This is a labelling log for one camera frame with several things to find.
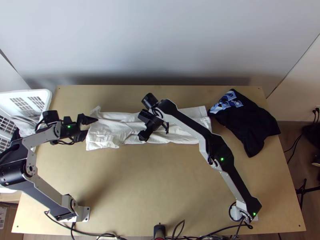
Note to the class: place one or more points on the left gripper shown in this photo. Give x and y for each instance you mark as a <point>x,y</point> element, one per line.
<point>70,130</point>

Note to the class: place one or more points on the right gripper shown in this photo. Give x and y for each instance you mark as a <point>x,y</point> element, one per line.
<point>156,124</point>

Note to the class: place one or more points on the white t-shirt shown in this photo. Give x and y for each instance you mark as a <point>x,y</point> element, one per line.
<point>120,125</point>

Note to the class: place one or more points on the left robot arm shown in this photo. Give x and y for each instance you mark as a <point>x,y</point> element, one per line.
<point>32,180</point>

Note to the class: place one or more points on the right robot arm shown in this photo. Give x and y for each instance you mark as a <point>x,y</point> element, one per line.
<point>232,175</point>

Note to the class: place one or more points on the dark t-shirt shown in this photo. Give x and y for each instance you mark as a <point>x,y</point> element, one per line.
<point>245,125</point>

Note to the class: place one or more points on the heap of clothes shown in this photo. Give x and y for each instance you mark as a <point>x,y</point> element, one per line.
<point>23,120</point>

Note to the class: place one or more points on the white laundry basket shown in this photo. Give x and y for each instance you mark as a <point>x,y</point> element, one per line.
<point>25,100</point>

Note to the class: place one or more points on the black bag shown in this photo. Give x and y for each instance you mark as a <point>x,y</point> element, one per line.
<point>312,132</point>

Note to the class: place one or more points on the black tripod stand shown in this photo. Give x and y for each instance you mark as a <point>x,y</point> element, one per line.
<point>306,191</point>

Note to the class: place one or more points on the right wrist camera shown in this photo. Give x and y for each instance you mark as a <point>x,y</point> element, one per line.
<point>145,116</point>

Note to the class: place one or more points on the white wall outlet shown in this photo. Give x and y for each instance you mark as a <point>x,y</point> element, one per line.
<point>316,109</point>

